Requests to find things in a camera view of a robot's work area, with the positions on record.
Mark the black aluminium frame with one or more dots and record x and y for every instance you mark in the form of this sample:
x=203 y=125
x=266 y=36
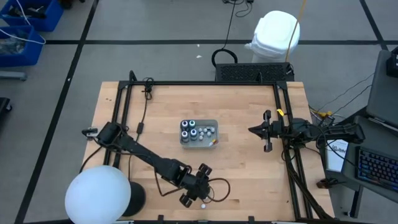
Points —
x=202 y=83

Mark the green-tipped food colouring bottle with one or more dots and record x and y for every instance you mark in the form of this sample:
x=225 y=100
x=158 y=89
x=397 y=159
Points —
x=192 y=123

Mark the yellow plug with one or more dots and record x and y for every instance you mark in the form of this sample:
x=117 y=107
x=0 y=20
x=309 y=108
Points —
x=323 y=114

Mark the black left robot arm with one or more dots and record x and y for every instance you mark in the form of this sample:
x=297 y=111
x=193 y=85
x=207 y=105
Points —
x=140 y=152

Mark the grey desk panel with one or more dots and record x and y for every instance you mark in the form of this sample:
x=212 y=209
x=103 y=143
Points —
x=382 y=93

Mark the purple-tipped food colouring bottle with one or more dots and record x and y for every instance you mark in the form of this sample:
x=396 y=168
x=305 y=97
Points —
x=184 y=134

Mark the black backlit keyboard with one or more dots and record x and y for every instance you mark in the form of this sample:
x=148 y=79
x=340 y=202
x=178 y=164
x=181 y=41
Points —
x=379 y=169

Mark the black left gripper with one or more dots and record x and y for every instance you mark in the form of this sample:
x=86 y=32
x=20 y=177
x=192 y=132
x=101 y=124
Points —
x=192 y=183

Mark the black device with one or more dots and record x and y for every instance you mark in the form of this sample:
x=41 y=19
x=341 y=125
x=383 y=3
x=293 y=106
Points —
x=393 y=62

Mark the grey keyboard desk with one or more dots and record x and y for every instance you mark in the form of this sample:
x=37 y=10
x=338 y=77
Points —
x=379 y=141

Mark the blue plastic storage bin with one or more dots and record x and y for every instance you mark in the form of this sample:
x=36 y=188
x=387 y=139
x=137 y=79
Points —
x=32 y=57
x=51 y=17

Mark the brown black clamp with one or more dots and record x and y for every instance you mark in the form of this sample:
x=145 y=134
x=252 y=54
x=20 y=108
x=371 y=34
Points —
x=326 y=183

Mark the white paper sheet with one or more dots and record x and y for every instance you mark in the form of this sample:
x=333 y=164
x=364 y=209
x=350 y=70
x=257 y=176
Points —
x=337 y=157

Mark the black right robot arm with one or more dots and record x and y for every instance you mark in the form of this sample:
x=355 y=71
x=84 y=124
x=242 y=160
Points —
x=342 y=132

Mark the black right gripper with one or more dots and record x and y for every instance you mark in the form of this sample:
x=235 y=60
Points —
x=275 y=129

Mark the dark-tipped food colouring bottle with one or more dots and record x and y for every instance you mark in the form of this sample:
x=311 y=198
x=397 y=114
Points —
x=185 y=124

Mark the black mesh computer case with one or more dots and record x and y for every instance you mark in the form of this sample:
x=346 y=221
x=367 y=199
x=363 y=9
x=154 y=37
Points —
x=248 y=72

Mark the white lined trash bin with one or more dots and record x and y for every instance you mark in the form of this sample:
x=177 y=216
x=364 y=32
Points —
x=273 y=34

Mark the grey flat bar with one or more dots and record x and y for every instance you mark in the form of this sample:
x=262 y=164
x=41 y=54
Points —
x=12 y=75

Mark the white globe table lamp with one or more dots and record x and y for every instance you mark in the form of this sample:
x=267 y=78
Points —
x=96 y=196

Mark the blue-tipped food colouring bottle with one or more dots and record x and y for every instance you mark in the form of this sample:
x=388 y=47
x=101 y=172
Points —
x=193 y=133

